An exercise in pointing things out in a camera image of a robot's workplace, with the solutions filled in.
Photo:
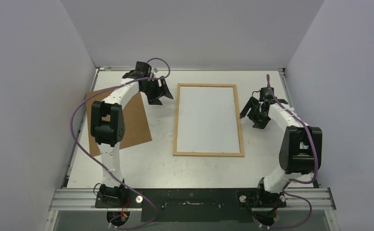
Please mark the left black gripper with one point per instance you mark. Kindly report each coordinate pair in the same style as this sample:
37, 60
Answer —
160, 91

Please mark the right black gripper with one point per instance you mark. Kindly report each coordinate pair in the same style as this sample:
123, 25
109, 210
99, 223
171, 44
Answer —
258, 114

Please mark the brown cardboard backing board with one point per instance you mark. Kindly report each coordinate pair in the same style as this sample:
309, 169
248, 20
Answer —
137, 129

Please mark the light wooden picture frame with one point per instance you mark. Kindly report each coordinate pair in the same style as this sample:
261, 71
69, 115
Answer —
206, 154

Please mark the white photo paper sheet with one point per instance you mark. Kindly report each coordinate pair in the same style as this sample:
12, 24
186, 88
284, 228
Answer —
207, 119

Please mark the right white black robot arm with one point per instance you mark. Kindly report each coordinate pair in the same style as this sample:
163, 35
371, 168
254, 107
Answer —
300, 151

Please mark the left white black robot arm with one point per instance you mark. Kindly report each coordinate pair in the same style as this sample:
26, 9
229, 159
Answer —
107, 125

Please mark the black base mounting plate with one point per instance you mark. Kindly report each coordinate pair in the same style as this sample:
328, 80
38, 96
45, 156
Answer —
195, 205

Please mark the aluminium front rail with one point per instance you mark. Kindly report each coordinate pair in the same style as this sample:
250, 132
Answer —
85, 199

